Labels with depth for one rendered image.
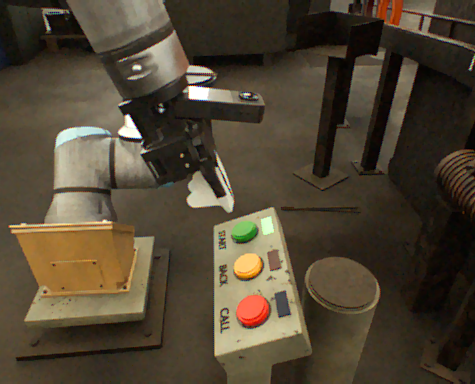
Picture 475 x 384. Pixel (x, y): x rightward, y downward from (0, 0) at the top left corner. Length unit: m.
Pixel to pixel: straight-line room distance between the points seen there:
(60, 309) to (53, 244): 0.21
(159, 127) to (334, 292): 0.37
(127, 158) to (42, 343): 0.59
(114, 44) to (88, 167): 0.70
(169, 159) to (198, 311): 0.83
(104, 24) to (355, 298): 0.51
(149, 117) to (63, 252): 0.70
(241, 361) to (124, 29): 0.39
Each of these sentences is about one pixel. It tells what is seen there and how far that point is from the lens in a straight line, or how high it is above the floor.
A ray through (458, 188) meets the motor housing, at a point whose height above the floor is 0.48.
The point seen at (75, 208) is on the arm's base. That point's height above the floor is 0.40.
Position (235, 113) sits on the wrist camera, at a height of 0.81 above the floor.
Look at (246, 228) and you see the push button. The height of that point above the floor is 0.61.
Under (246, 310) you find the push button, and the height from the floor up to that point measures 0.61.
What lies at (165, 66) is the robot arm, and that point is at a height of 0.87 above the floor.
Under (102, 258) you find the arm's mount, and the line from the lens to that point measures 1.10.
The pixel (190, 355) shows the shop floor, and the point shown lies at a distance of 1.17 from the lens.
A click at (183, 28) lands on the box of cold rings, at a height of 0.34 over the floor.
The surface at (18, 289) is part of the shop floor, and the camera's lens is 1.50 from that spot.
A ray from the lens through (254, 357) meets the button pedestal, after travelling 0.49.
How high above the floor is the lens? 0.99
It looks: 35 degrees down
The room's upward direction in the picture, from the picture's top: straight up
